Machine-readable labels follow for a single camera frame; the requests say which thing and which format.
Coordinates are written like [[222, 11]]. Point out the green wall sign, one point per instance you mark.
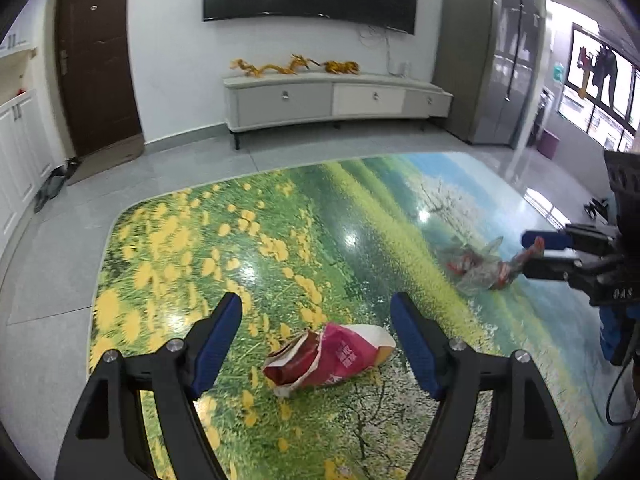
[[557, 71]]

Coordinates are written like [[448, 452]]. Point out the clear printed wrapper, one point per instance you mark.
[[480, 272]]

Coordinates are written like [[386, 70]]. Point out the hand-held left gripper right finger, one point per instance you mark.
[[417, 345]]

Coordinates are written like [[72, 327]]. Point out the small golden ornament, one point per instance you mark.
[[341, 67]]

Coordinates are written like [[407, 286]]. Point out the grey brown door mat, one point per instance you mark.
[[105, 160]]

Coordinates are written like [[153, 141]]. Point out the balcony window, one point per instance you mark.
[[600, 110]]

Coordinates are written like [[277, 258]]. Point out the long golden dragon ornament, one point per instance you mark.
[[272, 66]]

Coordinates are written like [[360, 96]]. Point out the white grey television cabinet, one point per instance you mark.
[[285, 102]]

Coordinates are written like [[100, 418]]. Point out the small black stand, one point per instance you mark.
[[596, 208]]

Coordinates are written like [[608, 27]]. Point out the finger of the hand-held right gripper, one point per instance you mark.
[[545, 240], [555, 267]]

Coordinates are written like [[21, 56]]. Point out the small white router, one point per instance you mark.
[[405, 68]]

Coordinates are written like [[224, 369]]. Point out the grey double door refrigerator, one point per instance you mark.
[[475, 60]]

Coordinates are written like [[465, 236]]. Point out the purple stool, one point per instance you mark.
[[550, 144]]

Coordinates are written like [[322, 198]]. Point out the dark shoe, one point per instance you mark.
[[72, 162]]

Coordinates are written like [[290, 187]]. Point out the grey slipper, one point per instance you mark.
[[44, 197], [57, 175]]

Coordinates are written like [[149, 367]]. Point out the dark brown door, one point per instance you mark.
[[95, 60]]

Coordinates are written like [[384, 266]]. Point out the white shoe cabinet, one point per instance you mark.
[[20, 150]]

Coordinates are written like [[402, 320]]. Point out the pink red paper bag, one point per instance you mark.
[[340, 355]]

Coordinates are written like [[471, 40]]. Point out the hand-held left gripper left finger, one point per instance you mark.
[[220, 340]]

